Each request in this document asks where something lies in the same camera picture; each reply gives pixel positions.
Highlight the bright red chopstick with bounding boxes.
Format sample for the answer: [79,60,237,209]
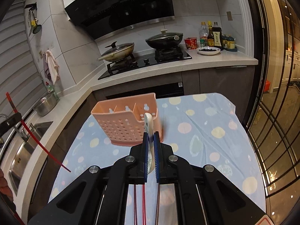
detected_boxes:
[5,91,72,173]

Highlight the red chopstick gold band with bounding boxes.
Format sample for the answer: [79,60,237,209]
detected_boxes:
[142,184,146,225]

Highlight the dark brown chopstick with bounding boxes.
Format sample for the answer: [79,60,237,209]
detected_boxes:
[154,183,160,225]

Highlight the white ceramic spoon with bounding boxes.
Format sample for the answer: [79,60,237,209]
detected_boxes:
[144,113,155,174]

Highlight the maroon chopstick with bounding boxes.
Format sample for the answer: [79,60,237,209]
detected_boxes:
[133,184,138,225]

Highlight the hanging kitchen utensils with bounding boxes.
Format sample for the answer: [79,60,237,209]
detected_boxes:
[24,2,42,36]

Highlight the left hand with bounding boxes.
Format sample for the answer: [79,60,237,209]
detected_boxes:
[0,169,15,208]

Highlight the chrome sink faucet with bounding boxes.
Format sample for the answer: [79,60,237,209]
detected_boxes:
[0,113,30,160]

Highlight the steel sink basin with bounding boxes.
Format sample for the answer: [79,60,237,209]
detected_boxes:
[9,121,52,195]

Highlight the stainless steel pot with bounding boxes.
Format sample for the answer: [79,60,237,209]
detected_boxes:
[33,92,58,117]

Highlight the green dish soap bottle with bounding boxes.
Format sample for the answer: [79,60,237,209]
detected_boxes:
[46,82,59,100]

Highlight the light blue planet tablecloth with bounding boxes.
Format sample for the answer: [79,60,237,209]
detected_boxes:
[51,93,264,224]

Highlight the purple hanging cloth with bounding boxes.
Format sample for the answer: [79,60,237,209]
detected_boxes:
[43,53,52,82]

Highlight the white hanging towel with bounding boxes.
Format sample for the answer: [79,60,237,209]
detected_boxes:
[45,50,59,85]

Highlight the pink perforated utensil holder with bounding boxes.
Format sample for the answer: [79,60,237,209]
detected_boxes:
[91,93,163,146]

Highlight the white plate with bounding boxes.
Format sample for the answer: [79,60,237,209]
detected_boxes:
[197,46,221,55]

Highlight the black gas stove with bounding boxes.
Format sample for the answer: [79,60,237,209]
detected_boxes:
[98,46,192,80]

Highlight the black range hood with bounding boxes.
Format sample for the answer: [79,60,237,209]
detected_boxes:
[65,0,174,40]

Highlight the red instant noodle cup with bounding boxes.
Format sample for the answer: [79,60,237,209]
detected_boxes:
[184,37,198,50]

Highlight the seasoning jar set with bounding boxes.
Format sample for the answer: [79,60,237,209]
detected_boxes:
[222,34,237,52]

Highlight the amber sauce bottle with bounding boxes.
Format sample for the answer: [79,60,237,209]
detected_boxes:
[207,21,215,47]

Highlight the black wok with lid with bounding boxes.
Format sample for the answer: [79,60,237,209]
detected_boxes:
[145,29,183,50]

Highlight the clear plastic bottle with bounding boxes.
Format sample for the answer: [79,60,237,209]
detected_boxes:
[199,21,209,46]

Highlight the dark soy sauce bottle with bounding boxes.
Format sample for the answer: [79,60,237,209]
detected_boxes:
[212,22,223,50]

